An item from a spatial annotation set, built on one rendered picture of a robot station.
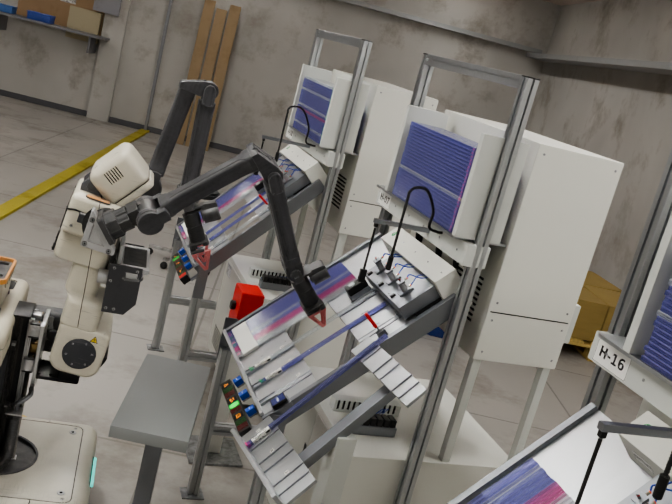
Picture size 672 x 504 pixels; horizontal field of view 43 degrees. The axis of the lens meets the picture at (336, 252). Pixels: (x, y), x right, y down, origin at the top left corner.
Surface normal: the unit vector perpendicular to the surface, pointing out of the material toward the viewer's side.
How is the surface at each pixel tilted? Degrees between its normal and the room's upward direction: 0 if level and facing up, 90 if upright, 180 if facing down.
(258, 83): 90
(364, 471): 90
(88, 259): 90
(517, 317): 90
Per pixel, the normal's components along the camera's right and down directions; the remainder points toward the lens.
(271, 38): 0.03, 0.25
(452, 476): 0.29, 0.30
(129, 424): 0.25, -0.94
